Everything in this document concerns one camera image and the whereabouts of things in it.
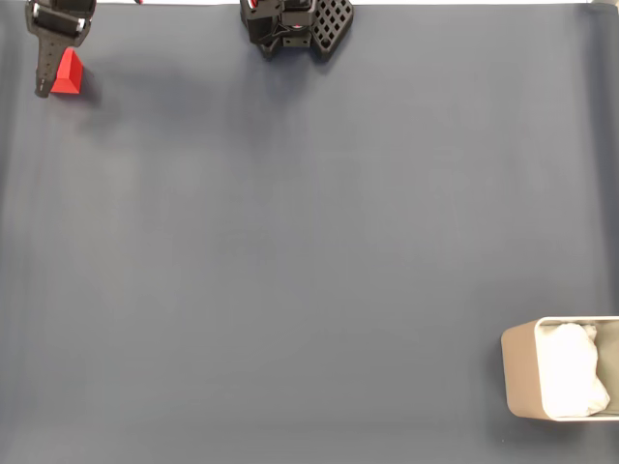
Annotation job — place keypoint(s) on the red cube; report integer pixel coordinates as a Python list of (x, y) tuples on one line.
[(70, 77)]

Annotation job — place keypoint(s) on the beige metal box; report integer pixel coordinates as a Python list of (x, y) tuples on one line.
[(520, 372)]

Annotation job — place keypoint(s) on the dark grey table mat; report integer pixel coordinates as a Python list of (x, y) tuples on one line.
[(290, 266)]

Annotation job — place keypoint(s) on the white crumpled paper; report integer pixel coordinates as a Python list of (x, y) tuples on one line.
[(570, 372)]

